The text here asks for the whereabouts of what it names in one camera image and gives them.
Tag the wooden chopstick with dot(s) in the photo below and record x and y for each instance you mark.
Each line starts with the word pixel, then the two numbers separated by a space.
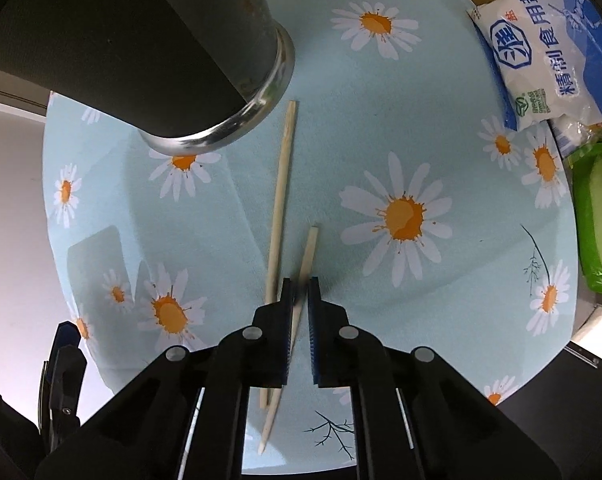
pixel 282 185
pixel 308 250

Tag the dark cylindrical utensil holder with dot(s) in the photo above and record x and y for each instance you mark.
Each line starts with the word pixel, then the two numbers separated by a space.
pixel 131 35

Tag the green sugar bag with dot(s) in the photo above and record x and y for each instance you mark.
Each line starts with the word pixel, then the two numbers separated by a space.
pixel 601 210

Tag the blue daisy print tablecloth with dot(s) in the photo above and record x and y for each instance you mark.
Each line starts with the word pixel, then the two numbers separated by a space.
pixel 381 310

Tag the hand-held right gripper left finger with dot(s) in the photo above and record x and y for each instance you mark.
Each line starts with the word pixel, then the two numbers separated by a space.
pixel 285 330

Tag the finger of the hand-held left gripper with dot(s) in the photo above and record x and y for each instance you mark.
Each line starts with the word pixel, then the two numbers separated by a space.
pixel 63 375

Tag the clear plastic bag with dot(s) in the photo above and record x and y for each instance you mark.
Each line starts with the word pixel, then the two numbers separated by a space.
pixel 571 135

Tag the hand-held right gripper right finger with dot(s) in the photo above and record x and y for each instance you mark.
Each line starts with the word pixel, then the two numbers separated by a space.
pixel 315 335

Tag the blue and white salt bag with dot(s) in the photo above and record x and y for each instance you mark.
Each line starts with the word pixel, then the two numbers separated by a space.
pixel 541 60

